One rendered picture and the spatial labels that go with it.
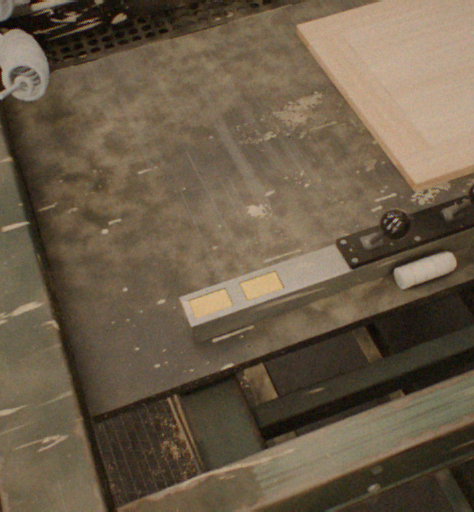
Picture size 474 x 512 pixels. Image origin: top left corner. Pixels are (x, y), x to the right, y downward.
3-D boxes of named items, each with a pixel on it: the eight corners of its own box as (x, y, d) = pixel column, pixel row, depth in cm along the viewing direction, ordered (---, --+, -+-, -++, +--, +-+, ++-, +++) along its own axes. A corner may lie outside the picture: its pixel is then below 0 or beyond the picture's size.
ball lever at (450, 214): (466, 225, 104) (511, 199, 91) (441, 234, 104) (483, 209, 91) (455, 199, 105) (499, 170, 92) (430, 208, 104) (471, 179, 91)
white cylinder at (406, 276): (402, 293, 102) (455, 274, 103) (404, 280, 99) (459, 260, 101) (392, 277, 104) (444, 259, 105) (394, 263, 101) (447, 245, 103)
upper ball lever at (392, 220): (386, 253, 102) (421, 230, 89) (360, 262, 102) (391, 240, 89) (375, 227, 103) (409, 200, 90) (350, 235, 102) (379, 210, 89)
